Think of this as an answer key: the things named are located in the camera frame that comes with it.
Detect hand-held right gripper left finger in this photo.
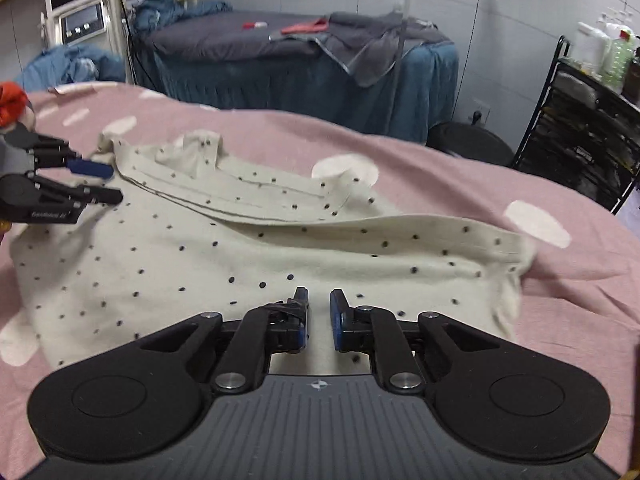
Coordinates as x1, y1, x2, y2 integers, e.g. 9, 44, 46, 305
140, 287, 311, 395

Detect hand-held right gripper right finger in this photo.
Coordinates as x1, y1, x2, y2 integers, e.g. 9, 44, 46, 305
329, 288, 501, 395

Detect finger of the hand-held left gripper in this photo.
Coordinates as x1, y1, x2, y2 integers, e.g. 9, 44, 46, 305
30, 172, 124, 207
34, 135, 115, 179

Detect cream dotted small garment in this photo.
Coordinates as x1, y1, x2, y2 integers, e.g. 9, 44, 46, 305
10, 130, 537, 367

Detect blue clothes heap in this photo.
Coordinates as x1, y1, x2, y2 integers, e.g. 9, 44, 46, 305
134, 0, 233, 36

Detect blue cloth pile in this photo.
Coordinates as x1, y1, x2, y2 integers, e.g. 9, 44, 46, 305
15, 42, 126, 92

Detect white machine with screen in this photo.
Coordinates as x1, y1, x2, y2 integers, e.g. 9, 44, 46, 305
42, 0, 126, 83

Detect dark grey bed cover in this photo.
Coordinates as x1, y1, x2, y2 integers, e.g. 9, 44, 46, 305
137, 10, 456, 63

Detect massage bed with blue skirt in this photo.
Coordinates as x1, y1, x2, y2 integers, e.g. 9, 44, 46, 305
132, 10, 460, 143

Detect black round stool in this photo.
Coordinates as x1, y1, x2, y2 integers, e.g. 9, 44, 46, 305
427, 121, 516, 166

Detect pink white-dotted blanket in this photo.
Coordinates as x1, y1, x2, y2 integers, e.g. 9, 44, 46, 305
0, 82, 640, 480

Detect red cloth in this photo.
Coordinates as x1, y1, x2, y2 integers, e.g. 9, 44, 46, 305
281, 17, 329, 36

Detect grey towel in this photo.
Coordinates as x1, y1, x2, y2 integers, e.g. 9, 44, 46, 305
270, 12, 451, 88

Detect white plastic bottle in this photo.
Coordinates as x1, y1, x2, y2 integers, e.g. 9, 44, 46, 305
575, 22, 608, 73

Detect clear green bottle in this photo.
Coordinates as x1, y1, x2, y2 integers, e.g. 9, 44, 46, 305
600, 30, 638, 94

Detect black wire rack cart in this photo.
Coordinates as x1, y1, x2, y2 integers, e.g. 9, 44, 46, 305
512, 35, 640, 216

